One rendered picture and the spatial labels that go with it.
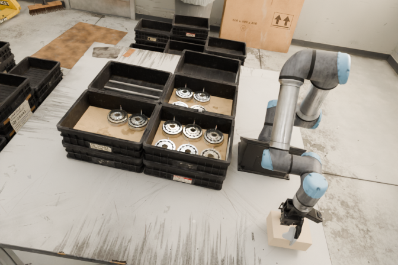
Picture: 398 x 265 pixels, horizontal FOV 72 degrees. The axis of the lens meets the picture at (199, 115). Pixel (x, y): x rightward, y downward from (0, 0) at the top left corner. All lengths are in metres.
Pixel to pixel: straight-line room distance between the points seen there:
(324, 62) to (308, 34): 3.47
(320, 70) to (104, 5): 3.92
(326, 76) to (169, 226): 0.88
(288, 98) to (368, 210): 1.74
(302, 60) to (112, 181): 1.00
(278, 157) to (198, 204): 0.47
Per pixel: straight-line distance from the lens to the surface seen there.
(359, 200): 2.70
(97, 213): 1.34
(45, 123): 1.76
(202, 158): 1.21
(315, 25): 4.54
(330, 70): 1.11
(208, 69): 1.93
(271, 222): 1.28
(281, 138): 1.08
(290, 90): 1.09
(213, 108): 1.60
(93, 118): 1.53
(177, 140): 1.39
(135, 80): 1.77
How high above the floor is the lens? 1.86
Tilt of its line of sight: 42 degrees down
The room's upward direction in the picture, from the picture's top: 9 degrees clockwise
